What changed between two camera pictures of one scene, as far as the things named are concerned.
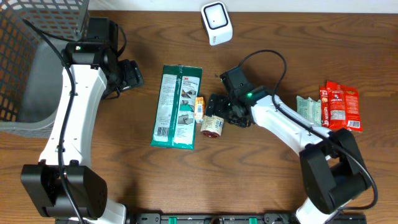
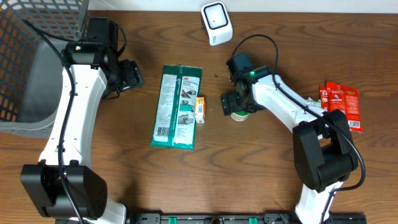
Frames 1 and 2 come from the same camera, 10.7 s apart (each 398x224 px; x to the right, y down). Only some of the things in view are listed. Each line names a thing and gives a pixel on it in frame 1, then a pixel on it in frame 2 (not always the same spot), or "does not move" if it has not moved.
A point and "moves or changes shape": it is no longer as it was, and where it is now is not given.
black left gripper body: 125,75 does not move
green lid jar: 212,126 moves or changes shape
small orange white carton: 199,109 does not move
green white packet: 180,89 does not move
